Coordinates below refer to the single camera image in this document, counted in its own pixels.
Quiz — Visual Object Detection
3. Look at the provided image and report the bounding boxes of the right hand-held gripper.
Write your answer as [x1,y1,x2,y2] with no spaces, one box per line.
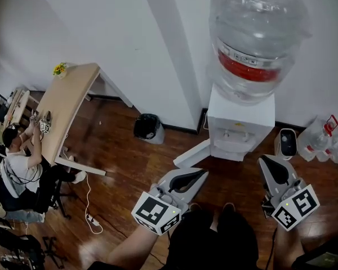
[257,155,321,232]

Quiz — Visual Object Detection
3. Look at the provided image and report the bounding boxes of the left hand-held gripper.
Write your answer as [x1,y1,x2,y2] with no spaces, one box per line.
[131,167,209,236]

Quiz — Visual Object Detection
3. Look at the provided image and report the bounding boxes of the person's right forearm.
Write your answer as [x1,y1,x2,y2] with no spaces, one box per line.
[273,220,305,270]

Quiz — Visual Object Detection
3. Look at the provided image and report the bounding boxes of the person's left forearm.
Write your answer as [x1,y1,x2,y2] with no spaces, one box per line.
[106,224,172,270]

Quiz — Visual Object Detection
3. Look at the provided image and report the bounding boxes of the small white appliance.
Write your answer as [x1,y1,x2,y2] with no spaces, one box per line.
[274,128,299,161]

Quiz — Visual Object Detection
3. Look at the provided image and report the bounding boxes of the person's black shorts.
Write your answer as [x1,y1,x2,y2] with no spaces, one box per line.
[166,206,260,270]

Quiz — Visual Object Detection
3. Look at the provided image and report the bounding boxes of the black trash bin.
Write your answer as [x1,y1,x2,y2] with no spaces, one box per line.
[133,113,166,145]

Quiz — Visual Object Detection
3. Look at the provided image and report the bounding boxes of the white water dispenser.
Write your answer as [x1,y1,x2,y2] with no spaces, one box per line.
[173,83,276,169]

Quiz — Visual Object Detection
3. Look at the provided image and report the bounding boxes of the black box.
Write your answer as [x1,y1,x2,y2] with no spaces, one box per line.
[291,236,338,270]

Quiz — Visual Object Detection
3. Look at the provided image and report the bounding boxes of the white power strip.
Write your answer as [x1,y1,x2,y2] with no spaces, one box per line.
[85,213,100,226]

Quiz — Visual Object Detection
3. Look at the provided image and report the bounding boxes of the large clear water bottle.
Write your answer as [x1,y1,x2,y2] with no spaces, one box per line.
[208,0,313,106]

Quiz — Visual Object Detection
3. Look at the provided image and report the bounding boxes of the light wooden table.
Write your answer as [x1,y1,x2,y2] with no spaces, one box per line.
[35,62,135,177]

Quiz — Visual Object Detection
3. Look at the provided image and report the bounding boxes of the black folding stand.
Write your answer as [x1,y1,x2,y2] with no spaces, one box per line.
[41,236,68,269]

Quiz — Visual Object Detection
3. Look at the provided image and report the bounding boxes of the yellow flower pot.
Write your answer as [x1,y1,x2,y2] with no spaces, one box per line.
[52,62,69,80]

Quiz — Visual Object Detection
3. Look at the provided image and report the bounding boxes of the black bag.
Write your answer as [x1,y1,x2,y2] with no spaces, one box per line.
[0,226,46,270]

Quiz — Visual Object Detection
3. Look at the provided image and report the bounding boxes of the black office chair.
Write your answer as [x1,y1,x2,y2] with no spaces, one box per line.
[0,159,73,221]

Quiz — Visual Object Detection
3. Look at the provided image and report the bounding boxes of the wooden shelf unit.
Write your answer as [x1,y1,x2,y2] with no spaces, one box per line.
[3,87,41,131]

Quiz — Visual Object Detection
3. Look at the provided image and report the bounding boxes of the black cable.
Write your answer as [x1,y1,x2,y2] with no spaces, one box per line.
[266,227,278,270]

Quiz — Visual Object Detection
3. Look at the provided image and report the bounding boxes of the white power cable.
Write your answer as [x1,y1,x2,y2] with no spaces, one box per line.
[61,147,104,235]

